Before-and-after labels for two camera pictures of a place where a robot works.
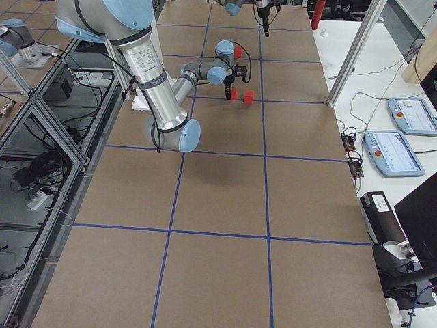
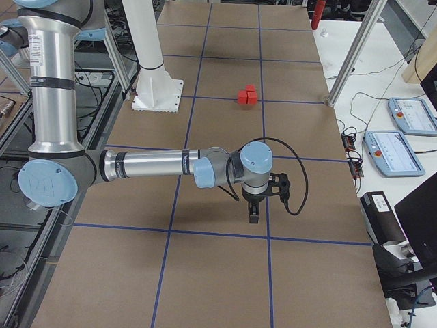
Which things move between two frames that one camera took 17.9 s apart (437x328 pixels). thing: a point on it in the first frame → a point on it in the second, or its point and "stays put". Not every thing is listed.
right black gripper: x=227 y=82 → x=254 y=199
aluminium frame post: x=374 y=14 stays put
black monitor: x=417 y=214 stays put
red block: x=234 y=95 → x=242 y=97
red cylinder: x=318 y=9 stays put
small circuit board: x=348 y=141 stays put
